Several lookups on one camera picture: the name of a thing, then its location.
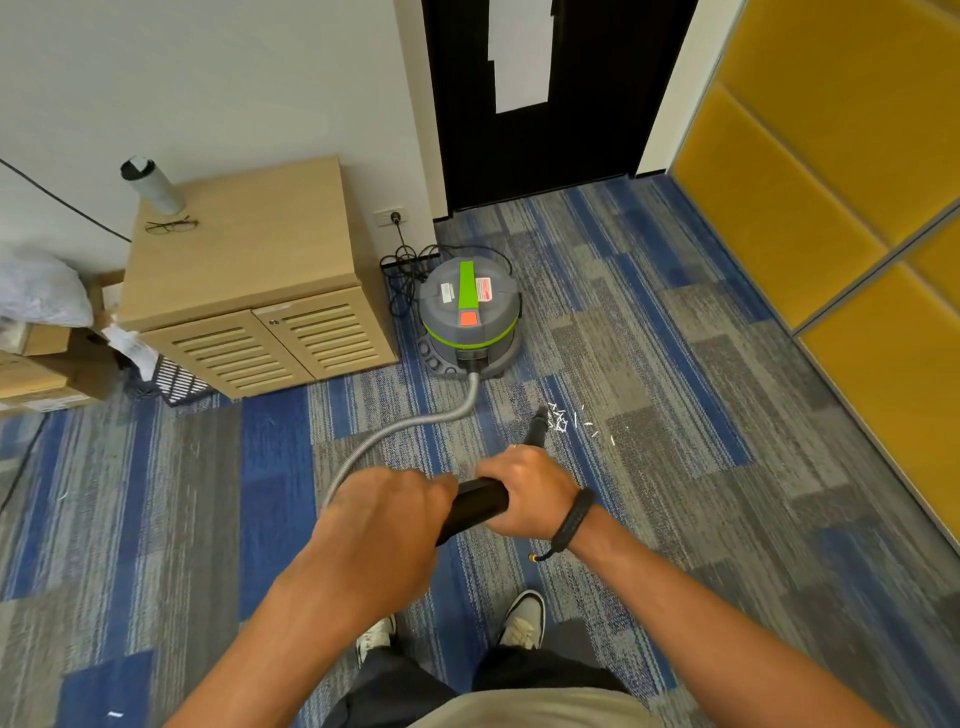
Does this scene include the person's left hand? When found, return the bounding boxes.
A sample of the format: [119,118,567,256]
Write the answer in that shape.
[309,466,460,633]

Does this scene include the person's beige shirt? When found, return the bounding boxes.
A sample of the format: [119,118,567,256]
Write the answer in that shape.
[405,687,666,728]

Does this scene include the black vacuum power cable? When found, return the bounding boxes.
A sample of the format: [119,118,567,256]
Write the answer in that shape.
[378,216,519,318]

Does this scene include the black wristband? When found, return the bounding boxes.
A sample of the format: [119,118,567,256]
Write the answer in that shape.
[527,487,598,564]

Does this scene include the black door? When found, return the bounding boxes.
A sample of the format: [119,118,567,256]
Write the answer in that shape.
[421,0,700,216]

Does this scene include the person's right white sneaker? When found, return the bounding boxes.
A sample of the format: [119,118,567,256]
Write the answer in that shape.
[495,589,548,652]

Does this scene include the white plastic bag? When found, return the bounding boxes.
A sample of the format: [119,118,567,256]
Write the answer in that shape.
[0,243,96,333]

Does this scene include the grey flexible vacuum hose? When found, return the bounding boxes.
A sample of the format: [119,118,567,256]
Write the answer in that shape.
[321,371,481,513]

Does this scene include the person's right hand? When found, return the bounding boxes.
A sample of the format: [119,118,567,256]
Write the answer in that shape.
[474,444,595,543]

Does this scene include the thin black wall cable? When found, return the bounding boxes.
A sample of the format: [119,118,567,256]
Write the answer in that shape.
[0,157,133,245]

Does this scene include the grey and green vacuum cleaner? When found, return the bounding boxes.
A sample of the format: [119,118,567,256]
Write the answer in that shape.
[416,256,524,381]

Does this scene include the grey bottle with black lid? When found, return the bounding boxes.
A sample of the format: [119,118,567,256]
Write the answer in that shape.
[120,155,186,217]

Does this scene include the light wooden louvred cabinet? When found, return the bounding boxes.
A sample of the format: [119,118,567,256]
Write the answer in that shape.
[116,155,399,401]

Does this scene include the black vacuum wand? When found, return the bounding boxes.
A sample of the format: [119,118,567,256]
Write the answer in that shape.
[435,406,550,547]

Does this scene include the black plastic basket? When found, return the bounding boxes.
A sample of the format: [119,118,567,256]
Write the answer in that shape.
[123,352,220,410]

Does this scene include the person's left white sneaker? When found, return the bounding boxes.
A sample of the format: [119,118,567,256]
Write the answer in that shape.
[355,614,399,669]

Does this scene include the brown cardboard box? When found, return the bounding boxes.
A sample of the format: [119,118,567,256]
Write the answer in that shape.
[0,270,126,358]
[0,330,123,418]

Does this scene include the yellow padded wall panel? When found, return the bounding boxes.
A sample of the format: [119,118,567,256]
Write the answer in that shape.
[798,262,960,543]
[716,0,960,249]
[669,84,891,332]
[903,213,960,310]

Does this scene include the white paper sheet on door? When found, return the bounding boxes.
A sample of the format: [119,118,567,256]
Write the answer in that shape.
[487,0,557,116]

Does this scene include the person's black shorts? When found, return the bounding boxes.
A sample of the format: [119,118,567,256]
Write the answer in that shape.
[322,643,633,728]

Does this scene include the crumpled white paper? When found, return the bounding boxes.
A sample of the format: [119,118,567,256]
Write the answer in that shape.
[100,322,161,381]

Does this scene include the person's white sneaker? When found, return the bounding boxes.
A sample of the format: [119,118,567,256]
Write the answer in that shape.
[355,614,399,669]
[495,589,548,652]

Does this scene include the person's right forearm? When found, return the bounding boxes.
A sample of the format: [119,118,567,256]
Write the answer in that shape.
[551,495,897,728]

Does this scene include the person's left forearm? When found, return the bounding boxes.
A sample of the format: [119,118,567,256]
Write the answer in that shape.
[163,551,402,728]

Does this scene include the scattered white paper scraps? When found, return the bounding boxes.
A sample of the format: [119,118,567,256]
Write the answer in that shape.
[543,400,636,449]

